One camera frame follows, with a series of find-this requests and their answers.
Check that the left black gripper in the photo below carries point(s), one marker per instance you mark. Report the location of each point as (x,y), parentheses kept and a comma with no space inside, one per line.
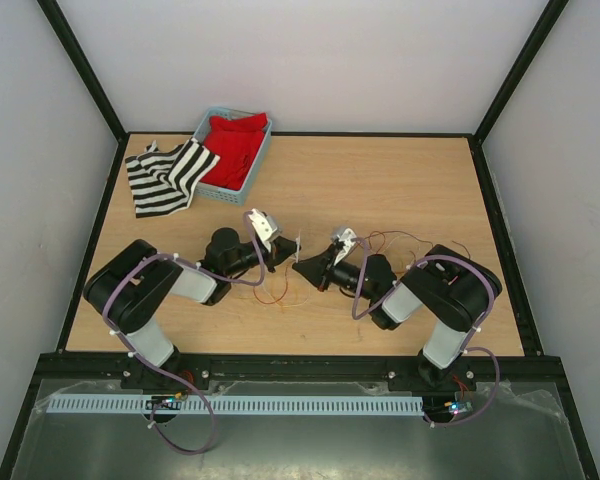
(282,249)

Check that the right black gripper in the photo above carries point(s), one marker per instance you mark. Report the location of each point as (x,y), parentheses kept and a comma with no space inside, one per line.
(313,269)

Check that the white zip tie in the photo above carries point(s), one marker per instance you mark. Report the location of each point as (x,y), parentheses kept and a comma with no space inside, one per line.
(298,243)

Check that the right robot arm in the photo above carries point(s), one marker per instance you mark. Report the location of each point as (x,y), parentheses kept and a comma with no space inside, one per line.
(459,292)

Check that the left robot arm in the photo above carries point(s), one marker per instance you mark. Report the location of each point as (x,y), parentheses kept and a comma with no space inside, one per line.
(130,288)

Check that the blue plastic basket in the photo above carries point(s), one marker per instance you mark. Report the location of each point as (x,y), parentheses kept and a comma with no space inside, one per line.
(222,194)

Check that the red cloth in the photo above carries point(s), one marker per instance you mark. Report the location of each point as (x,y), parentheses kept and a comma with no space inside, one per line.
(236,143)

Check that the black white striped cloth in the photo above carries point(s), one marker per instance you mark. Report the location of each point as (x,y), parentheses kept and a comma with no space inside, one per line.
(163,183)

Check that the left circuit board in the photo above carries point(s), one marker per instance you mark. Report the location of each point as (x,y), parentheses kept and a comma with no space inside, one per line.
(163,402)

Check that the circuit board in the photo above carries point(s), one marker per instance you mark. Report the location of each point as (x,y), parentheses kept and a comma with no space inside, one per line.
(458,407)
(163,402)

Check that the right circuit board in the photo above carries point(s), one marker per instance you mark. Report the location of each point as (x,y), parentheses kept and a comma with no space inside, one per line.
(458,407)

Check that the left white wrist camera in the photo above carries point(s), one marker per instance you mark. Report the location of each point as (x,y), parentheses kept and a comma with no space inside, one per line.
(265,227)

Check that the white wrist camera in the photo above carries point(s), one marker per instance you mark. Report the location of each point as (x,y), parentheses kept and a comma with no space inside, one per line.
(344,239)
(265,227)

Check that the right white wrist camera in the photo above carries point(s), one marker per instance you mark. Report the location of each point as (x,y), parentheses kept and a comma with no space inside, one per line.
(344,239)

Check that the grey slotted cable duct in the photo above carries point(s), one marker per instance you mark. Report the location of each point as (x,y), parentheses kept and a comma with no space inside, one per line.
(241,405)

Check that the black aluminium frame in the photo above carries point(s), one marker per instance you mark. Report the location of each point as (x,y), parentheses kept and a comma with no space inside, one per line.
(400,371)

